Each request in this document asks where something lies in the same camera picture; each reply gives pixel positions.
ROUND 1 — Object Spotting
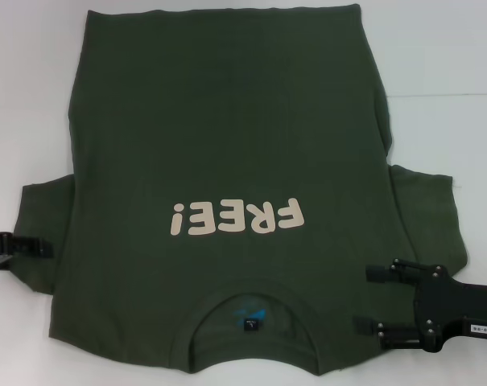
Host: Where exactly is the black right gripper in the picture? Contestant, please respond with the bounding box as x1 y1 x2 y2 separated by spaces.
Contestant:
353 259 487 355

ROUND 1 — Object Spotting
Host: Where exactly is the dark green FREE t-shirt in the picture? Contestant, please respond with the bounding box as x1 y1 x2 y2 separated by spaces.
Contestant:
14 2 469 377

